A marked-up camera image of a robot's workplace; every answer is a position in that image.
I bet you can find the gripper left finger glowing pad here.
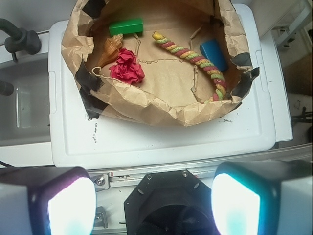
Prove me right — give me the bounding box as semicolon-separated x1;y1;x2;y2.
0;166;96;235

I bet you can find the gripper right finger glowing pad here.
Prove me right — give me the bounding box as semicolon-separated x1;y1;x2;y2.
211;160;313;235

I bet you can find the multicolored twisted rope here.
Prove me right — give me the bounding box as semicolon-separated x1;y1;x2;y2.
152;30;226;104

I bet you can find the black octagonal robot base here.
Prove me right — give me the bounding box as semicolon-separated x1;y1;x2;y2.
124;169;219;235

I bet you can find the white plastic bin lid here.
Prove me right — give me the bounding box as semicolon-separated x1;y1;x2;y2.
48;4;293;169

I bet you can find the blue block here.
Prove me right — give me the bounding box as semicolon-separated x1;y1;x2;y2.
200;39;228;71

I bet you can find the red crumpled paper flower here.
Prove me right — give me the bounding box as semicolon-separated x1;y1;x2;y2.
109;48;145;84

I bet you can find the crumpled brown paper bag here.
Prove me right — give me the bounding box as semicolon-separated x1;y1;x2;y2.
61;0;259;127

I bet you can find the brown conch seashell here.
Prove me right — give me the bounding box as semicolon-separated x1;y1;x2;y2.
97;34;123;67

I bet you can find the green rectangular block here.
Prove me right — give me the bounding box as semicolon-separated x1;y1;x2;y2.
109;18;143;36

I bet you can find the metal corner bracket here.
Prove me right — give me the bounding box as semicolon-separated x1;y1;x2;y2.
94;207;109;229

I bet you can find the black clamp post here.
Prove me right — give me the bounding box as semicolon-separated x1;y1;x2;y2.
0;18;42;62

